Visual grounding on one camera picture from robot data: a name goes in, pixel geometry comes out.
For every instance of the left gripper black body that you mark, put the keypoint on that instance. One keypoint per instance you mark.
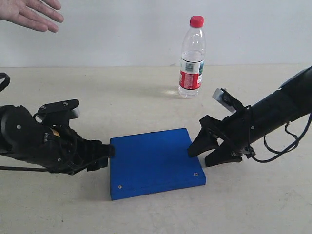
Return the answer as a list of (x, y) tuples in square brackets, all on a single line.
[(73, 150)]

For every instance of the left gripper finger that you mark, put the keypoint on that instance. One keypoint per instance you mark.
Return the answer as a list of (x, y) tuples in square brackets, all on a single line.
[(105, 151), (94, 164)]

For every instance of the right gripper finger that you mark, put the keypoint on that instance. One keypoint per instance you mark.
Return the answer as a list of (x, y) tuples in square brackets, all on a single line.
[(206, 140), (222, 155)]

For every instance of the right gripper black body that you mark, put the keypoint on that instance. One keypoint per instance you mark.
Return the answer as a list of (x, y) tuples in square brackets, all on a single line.
[(235, 130)]

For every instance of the blue folder binder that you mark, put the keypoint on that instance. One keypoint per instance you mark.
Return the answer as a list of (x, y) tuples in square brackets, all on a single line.
[(153, 162)]

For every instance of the clear water bottle red cap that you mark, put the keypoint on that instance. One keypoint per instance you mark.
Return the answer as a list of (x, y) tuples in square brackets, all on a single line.
[(192, 58)]

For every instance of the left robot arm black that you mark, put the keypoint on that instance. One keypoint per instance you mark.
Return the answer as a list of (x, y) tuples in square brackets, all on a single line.
[(52, 145)]

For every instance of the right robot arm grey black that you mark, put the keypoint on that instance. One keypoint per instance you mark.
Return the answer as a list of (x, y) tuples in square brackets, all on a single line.
[(291, 101)]

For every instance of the person's bare hand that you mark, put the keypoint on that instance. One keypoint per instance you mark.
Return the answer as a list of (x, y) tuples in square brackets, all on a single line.
[(37, 15)]

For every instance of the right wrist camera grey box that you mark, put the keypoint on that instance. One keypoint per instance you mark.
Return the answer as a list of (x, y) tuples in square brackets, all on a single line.
[(227, 100)]

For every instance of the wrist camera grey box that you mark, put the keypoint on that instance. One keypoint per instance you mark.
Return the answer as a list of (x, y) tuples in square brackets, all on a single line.
[(227, 100), (61, 109)]

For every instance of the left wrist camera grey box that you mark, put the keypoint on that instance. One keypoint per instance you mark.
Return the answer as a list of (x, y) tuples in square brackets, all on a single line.
[(61, 109)]

